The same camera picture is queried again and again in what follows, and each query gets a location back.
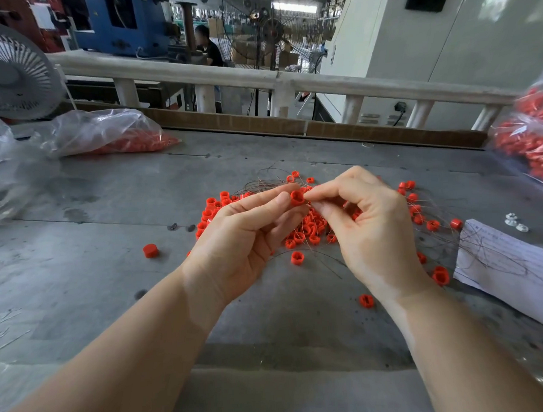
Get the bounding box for pile of red plastic rings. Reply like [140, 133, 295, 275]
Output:
[185, 163, 468, 316]

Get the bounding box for person's right hand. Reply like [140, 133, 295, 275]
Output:
[301, 163, 434, 306]

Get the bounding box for blue industrial machine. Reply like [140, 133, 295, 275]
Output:
[69, 0, 171, 61]

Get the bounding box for white paper sheet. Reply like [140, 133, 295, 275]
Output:
[452, 216, 543, 340]

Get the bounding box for person's left forearm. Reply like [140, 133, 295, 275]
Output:
[0, 269, 228, 412]

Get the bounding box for brown wooden board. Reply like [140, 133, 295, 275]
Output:
[56, 82, 488, 168]

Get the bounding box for person's left hand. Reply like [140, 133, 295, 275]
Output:
[176, 184, 314, 330]

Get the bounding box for black pedestal fan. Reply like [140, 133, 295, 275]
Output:
[255, 16, 292, 117]

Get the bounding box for large grey machine cabinet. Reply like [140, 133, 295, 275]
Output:
[315, 0, 543, 137]

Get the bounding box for white metal railing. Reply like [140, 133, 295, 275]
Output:
[47, 31, 521, 150]

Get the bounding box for large clear bag red pieces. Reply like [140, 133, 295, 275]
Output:
[485, 61, 543, 193]

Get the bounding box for clear bag with red pieces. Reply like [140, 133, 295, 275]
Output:
[32, 105, 180, 158]

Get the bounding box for red industrial machine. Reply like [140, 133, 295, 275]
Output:
[0, 0, 66, 55]

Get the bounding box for bundle of thin metal wires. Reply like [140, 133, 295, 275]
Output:
[241, 171, 370, 287]

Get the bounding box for white desk fan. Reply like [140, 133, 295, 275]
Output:
[0, 17, 68, 122]

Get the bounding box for person's right forearm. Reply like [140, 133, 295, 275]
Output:
[383, 277, 543, 412]

